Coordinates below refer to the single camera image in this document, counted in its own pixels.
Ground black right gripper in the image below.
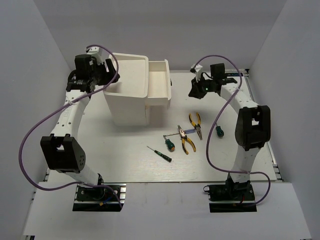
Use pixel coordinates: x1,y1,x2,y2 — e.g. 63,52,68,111
188,74,215,100

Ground yellow combination pliers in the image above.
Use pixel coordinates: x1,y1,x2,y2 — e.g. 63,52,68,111
188,112,203,141

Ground white top drawer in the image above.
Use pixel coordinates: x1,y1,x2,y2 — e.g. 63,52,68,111
146,59,172,109

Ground blue handled screwdriver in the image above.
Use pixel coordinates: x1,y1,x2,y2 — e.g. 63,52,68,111
163,127,197,138

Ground yellow needle-nose pliers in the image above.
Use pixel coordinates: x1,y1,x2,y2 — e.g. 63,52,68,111
177,125,197,155

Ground white drawer cabinet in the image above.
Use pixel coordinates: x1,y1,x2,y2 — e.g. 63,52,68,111
103,53,149,126

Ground green stubby phillips screwdriver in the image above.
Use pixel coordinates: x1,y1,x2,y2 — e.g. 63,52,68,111
163,135,175,152

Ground black precision screwdriver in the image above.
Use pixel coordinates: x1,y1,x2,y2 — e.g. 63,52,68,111
147,146,172,163

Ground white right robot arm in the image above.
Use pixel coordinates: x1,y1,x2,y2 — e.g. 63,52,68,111
188,63,271,200

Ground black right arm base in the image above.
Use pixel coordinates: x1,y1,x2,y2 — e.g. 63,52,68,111
203,177,257,213

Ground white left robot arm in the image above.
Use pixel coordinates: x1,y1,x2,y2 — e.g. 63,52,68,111
40,52,119,200

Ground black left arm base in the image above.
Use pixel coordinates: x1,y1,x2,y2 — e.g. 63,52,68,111
72,183,127,212

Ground blue right table label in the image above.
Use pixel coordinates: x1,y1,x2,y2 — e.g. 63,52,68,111
226,72,244,77

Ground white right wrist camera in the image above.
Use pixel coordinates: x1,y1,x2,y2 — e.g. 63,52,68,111
190,64,203,82

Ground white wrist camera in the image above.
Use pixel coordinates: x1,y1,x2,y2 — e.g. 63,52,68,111
85,46,103,65
190,64,203,82

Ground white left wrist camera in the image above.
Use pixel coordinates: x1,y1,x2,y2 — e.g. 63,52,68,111
85,46,103,65

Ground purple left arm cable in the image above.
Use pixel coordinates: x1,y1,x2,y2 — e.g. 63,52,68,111
19,44,123,210

